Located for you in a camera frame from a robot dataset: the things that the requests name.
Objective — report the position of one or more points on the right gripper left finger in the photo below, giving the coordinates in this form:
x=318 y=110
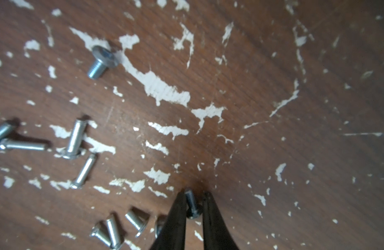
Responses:
x=173 y=232

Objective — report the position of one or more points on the silver long screw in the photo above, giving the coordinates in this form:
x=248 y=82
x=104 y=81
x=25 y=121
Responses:
x=72 y=151
x=9 y=144
x=80 y=180

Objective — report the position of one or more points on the silver pan head screw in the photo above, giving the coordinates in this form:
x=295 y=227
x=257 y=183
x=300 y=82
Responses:
x=103 y=59

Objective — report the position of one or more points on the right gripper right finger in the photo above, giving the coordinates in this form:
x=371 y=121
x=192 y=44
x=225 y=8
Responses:
x=215 y=233

